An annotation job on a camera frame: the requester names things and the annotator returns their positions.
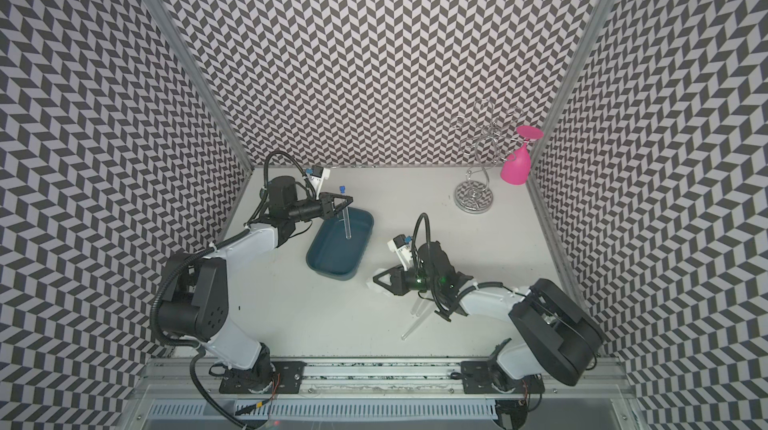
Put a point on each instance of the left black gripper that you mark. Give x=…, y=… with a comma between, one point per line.
x=327, y=205

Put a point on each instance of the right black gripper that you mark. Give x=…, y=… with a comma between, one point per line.
x=397, y=286

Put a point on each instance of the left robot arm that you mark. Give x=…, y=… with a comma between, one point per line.
x=191, y=308

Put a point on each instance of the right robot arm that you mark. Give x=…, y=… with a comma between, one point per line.
x=555, y=336

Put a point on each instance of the teal plastic tray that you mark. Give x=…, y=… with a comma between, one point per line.
x=334, y=256

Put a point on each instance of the pink plastic wine glass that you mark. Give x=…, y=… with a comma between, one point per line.
x=517, y=167

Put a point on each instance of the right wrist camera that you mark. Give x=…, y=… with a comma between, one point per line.
x=401, y=247

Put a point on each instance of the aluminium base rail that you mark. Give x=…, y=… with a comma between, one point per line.
x=422, y=393

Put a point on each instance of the chrome wire glass rack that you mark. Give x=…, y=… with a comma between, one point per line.
x=486, y=148

